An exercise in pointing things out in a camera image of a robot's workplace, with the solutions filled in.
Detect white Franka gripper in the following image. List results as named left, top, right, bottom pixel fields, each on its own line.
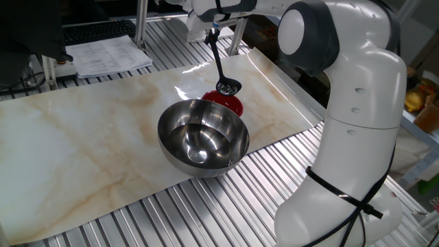
left=186, top=14, right=220, bottom=45

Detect black ladle with red end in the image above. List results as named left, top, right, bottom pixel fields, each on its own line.
left=205, top=30, right=243, bottom=97

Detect red plastic bowl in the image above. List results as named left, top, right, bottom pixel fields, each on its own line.
left=201, top=89, right=245, bottom=118

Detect stainless steel bowl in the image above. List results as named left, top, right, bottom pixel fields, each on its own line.
left=157, top=98, right=251, bottom=179

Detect stack of printed papers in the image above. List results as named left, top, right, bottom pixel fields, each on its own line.
left=64, top=34, right=154, bottom=80

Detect black keyboard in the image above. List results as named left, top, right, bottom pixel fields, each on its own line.
left=62, top=19, right=138, bottom=47

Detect marble pattern table mat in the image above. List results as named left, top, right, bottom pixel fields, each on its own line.
left=0, top=47, right=327, bottom=246

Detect yellow plastic object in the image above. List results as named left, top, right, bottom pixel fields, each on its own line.
left=403, top=87, right=427, bottom=113

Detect brown cardboard box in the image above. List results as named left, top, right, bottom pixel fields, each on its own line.
left=413, top=91, right=439, bottom=135

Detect green bin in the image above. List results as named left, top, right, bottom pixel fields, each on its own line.
left=416, top=172, right=439, bottom=196

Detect silver wrist camera blue cap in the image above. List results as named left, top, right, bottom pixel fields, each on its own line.
left=211, top=17, right=241, bottom=30

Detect aluminium frame post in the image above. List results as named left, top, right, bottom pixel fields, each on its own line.
left=134, top=0, right=150, bottom=51
left=226, top=16, right=249, bottom=58
left=40, top=54, right=58, bottom=91

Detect black floor cables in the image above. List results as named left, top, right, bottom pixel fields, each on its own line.
left=0, top=70, right=47, bottom=97

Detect black camera cable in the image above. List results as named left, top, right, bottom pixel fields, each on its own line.
left=303, top=143, right=397, bottom=247

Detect grey metal shelf frame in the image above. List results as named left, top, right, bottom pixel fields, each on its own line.
left=397, top=109, right=439, bottom=189

